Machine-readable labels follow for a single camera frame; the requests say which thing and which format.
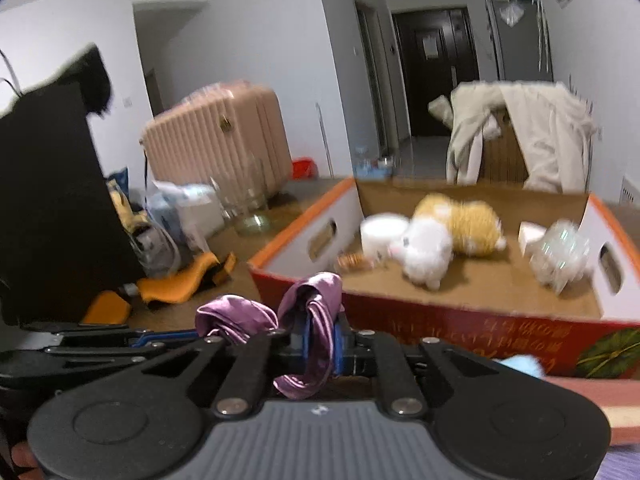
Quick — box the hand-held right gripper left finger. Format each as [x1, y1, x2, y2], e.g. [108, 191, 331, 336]
[116, 315, 314, 418]

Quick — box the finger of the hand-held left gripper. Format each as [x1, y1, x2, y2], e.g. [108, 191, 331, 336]
[44, 343, 169, 362]
[21, 323, 201, 349]

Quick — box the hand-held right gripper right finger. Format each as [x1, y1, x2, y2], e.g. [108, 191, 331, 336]
[333, 316, 547, 420]

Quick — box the purple satin scrunchie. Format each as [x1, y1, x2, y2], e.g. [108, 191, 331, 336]
[194, 271, 347, 401]

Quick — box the white foam cylinder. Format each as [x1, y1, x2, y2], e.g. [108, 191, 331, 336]
[359, 213, 412, 264]

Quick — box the white plush toy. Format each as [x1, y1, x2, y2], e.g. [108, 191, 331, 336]
[388, 217, 455, 292]

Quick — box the red orange cardboard box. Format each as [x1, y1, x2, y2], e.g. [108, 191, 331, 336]
[247, 176, 640, 382]

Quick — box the light blue plush toy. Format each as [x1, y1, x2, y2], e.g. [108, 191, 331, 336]
[492, 354, 547, 379]

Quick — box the yellow plush toy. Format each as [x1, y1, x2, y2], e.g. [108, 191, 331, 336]
[413, 193, 507, 259]

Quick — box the white wedge sponge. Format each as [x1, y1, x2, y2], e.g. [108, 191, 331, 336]
[517, 221, 549, 257]

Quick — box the clear plastic bag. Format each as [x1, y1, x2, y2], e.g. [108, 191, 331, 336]
[527, 219, 594, 294]

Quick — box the person's left hand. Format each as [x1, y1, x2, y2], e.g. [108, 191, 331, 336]
[9, 441, 47, 480]

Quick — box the small orange patterned item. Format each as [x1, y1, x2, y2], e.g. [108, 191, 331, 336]
[337, 253, 374, 272]

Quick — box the clear glass cup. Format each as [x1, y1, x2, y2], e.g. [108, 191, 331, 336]
[210, 159, 282, 237]

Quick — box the black paper bag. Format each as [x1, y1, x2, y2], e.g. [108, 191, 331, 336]
[0, 50, 147, 329]

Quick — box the blue pet feeder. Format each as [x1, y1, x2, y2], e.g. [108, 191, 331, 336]
[352, 147, 394, 179]

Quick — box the white mop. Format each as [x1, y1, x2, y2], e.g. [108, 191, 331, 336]
[314, 102, 334, 179]

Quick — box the pink ribbed suitcase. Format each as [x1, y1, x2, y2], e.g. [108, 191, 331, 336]
[139, 82, 294, 202]

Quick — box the wooden chair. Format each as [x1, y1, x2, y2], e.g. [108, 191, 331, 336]
[482, 112, 532, 184]

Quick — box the pink flat box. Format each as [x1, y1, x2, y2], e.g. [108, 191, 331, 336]
[542, 377, 640, 446]

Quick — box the dark cloth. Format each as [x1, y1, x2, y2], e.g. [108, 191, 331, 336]
[47, 44, 114, 119]

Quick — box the grey interior door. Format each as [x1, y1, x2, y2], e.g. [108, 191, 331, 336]
[354, 0, 389, 152]

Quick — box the dark wooden entrance door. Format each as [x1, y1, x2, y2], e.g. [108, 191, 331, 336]
[392, 7, 481, 139]

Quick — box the beige jacket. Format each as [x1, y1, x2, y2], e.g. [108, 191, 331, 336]
[428, 81, 599, 194]

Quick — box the white floor appliance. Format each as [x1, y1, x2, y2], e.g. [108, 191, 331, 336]
[619, 174, 640, 207]

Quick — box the grey refrigerator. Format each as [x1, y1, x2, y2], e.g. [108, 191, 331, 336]
[487, 0, 554, 84]

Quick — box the white folded umbrella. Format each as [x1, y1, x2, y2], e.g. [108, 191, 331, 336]
[534, 0, 551, 72]

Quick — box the clear bag on refrigerator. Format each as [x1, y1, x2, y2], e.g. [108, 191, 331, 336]
[499, 0, 527, 27]

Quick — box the orange leather strap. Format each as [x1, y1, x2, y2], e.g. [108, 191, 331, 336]
[81, 252, 239, 324]

